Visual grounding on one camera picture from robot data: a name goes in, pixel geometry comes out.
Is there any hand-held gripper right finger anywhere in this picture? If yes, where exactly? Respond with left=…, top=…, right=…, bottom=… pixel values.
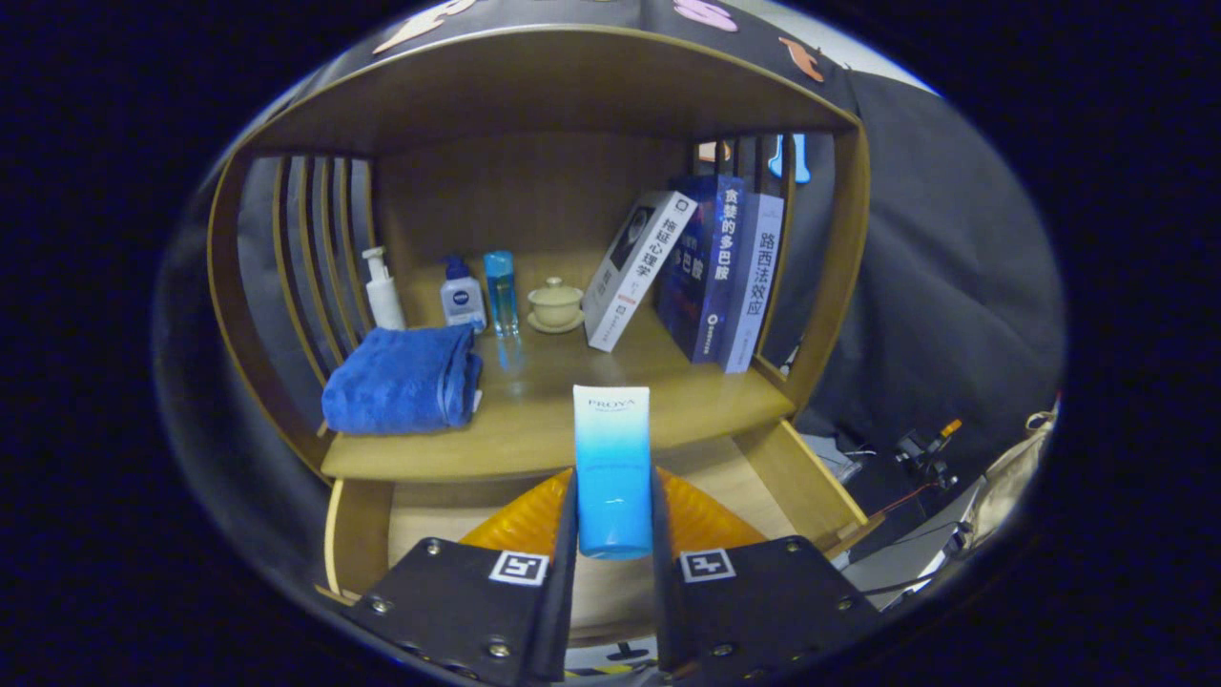
left=651, top=468, right=885, bottom=686

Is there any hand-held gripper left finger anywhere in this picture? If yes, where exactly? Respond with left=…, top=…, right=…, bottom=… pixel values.
left=341, top=468, right=581, bottom=684

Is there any blue and white tube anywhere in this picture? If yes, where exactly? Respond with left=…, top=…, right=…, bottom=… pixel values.
left=572, top=385, right=654, bottom=560

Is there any wooden drawer with black knob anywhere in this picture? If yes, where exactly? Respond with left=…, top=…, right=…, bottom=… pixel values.
left=322, top=420, right=883, bottom=640

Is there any wooden countertop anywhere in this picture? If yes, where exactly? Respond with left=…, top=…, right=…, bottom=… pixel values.
left=321, top=305, right=797, bottom=483

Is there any wooden cabinet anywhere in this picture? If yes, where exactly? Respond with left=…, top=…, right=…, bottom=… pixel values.
left=207, top=24, right=872, bottom=483

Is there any folded blue towel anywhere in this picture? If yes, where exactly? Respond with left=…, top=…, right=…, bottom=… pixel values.
left=321, top=324, right=484, bottom=437

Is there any beige lidded teacup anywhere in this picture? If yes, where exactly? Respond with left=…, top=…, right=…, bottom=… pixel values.
left=527, top=277, right=585, bottom=335

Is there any clear blue bottle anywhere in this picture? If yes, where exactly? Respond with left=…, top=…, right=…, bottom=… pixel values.
left=483, top=250, right=521, bottom=339

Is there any white bottle with blue cap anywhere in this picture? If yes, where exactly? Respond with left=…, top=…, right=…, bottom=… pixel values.
left=440, top=255, right=488, bottom=332

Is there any white book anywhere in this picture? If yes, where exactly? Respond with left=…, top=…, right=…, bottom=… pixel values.
left=582, top=190, right=699, bottom=353

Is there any dark blue book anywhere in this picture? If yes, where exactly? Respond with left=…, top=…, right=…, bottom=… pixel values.
left=656, top=175, right=747, bottom=364

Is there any pale lavender book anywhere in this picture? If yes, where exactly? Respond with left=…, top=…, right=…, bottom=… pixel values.
left=717, top=193, right=786, bottom=374

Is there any white pump bottle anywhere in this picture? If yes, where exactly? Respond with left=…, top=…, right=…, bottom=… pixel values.
left=362, top=246, right=407, bottom=332

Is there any beige bag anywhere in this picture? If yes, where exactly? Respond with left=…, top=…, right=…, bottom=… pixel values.
left=968, top=410, right=1060, bottom=550

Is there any black backdrop cloth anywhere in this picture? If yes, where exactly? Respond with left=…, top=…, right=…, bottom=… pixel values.
left=153, top=0, right=1067, bottom=535

